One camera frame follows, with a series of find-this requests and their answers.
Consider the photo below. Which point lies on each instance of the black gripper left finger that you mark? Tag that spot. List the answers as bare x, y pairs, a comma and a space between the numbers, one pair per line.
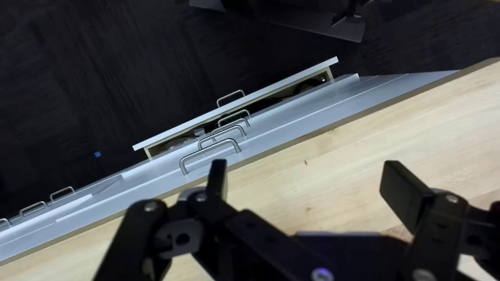
219, 179

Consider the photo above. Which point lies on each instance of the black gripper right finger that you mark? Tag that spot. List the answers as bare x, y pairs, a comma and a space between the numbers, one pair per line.
406, 189

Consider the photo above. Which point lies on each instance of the open white drawer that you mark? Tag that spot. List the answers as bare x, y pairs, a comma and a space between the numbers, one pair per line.
260, 94

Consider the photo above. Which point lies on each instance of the white drawer cabinet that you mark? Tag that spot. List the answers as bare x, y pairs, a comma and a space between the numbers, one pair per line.
313, 114

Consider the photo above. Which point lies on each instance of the dark equipment base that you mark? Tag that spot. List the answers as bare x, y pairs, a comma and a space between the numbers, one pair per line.
313, 17

